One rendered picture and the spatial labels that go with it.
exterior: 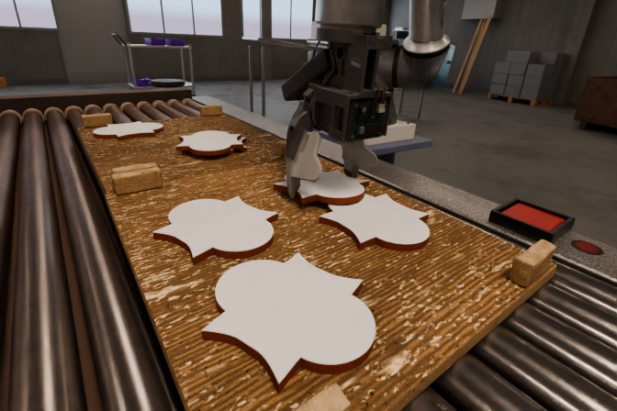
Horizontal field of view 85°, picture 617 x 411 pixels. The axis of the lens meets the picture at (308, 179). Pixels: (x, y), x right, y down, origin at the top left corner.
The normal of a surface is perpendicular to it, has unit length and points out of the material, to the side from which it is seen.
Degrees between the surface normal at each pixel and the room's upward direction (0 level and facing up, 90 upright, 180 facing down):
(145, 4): 90
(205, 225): 0
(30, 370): 13
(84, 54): 90
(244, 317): 0
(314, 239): 0
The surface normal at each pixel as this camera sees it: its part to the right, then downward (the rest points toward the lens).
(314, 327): 0.04, -0.92
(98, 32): 0.51, 0.35
